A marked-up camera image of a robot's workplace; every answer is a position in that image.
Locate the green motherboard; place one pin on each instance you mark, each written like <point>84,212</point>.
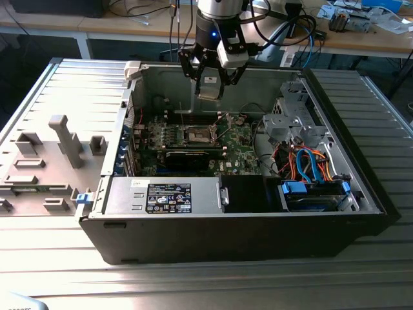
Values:
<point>238,151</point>

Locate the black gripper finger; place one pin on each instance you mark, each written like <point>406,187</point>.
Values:
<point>221,88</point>
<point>197,85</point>

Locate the white paper sheets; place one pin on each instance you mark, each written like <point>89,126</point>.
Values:
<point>397,26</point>

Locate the green RAM stick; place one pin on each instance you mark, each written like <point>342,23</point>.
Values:
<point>27,189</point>

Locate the blue box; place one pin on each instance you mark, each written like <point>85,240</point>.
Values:
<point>382,4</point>

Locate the blue plastic clip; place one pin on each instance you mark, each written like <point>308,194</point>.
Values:
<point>82,198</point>

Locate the silver power supply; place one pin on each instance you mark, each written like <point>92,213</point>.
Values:
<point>129,197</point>

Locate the metal drive cage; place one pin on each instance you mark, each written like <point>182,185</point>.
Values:
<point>280,124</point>

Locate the grey parts rack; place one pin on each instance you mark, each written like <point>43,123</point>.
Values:
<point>64,161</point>

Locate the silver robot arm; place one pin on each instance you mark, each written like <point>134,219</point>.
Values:
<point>219,6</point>

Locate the black box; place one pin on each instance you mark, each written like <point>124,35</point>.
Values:
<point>58,8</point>

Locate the black PC case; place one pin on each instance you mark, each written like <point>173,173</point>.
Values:
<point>226,239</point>

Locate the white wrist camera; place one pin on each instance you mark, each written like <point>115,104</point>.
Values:
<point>232,59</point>

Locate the CPU socket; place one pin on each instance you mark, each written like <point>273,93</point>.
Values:
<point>195,134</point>

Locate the pale grey device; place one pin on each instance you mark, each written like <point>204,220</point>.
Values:
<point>19,303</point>

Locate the hard disk in blue carrier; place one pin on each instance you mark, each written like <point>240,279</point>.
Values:
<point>313,198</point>

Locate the CPU cooler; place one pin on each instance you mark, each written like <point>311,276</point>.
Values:
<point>338,22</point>

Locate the silver CPU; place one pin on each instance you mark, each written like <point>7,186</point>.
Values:
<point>209,85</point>

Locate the silver coin battery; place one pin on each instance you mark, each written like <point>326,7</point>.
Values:
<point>239,121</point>

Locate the beige case latch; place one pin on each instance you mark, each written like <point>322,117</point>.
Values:
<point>132,69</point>

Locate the wooden desk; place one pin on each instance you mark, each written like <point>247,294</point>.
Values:
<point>355,40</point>
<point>96,24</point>

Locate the black graphics card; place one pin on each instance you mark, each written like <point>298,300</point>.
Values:
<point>187,159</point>

